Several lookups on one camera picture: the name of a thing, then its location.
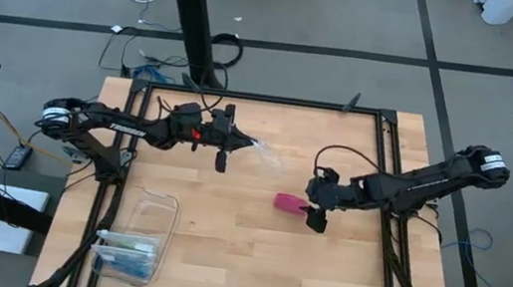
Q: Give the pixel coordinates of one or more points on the clear plastic bin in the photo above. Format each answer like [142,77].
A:
[151,214]

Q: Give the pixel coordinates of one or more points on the black power adapter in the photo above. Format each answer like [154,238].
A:
[18,158]

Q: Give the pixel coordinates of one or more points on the zipper bag with green bandage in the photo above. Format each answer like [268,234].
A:
[127,240]

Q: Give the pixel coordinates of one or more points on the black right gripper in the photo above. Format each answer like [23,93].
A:
[330,194]

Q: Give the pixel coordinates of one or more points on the white plastic object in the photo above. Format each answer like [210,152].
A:
[501,9]

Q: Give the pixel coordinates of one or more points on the pink elastic bandage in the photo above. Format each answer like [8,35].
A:
[288,203]

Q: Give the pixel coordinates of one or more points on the clear zipper bag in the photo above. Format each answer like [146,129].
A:
[267,152]

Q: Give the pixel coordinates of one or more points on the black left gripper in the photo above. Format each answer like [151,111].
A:
[187,134]

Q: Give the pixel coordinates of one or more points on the zipper bag with blue bandage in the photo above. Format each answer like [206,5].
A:
[129,261]

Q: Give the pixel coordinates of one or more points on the black aluminium table frame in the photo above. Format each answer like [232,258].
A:
[268,98]

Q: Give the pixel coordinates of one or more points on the black frame clip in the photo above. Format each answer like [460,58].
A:
[352,102]
[191,83]

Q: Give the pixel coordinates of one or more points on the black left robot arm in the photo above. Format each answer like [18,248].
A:
[103,124]

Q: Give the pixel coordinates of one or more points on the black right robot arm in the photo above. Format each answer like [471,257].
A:
[432,181]

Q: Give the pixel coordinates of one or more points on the small white adapter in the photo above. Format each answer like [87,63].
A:
[117,29]

